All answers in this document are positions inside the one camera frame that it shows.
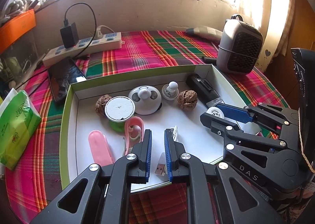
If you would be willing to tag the plaid bed sheet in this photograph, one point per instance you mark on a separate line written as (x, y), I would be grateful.
(36, 179)

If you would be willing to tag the wooden wardrobe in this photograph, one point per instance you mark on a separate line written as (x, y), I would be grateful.
(301, 35)

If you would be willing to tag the brown walnut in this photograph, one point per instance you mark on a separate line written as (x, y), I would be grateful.
(187, 100)
(101, 103)

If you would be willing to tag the black charger adapter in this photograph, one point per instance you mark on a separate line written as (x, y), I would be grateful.
(69, 35)

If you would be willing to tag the heart pattern curtain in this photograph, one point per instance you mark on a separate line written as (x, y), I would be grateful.
(276, 40)

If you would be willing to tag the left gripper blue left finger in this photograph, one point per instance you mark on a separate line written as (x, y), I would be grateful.
(144, 151)

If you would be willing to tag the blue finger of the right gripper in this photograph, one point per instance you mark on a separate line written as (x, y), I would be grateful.
(221, 127)
(235, 113)

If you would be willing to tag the small white round knob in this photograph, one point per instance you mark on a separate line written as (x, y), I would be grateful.
(170, 91)

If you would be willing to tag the black bike light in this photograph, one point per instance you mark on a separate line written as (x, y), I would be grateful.
(205, 92)

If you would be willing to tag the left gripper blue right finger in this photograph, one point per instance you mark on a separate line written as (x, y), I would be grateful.
(173, 151)

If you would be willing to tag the green tissue pack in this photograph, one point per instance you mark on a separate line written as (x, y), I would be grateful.
(19, 120)

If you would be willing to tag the white panda round gadget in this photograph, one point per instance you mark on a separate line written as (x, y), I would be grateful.
(147, 99)

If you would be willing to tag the black smartphone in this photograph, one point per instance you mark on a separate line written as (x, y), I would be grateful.
(62, 75)

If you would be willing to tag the glass tank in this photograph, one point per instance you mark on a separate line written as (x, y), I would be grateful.
(18, 61)

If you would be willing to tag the orange box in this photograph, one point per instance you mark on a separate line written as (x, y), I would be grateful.
(15, 28)

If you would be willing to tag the green white cardboard tray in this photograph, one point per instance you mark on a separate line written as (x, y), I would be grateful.
(79, 119)

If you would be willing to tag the brown walnut in tray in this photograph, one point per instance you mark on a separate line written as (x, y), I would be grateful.
(101, 103)

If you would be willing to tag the white blue power strip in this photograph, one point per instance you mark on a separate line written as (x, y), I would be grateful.
(108, 42)

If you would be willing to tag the pink folding case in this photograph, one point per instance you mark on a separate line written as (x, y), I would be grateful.
(100, 149)

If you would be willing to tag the grey portable heater fan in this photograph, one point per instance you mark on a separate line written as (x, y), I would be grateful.
(239, 46)

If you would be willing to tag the pink ear hook clip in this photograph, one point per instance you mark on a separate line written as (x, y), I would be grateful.
(134, 133)

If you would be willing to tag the small black remote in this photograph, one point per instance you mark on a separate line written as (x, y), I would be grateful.
(208, 60)

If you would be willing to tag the white plastic bags pile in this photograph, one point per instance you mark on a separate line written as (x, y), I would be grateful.
(13, 8)

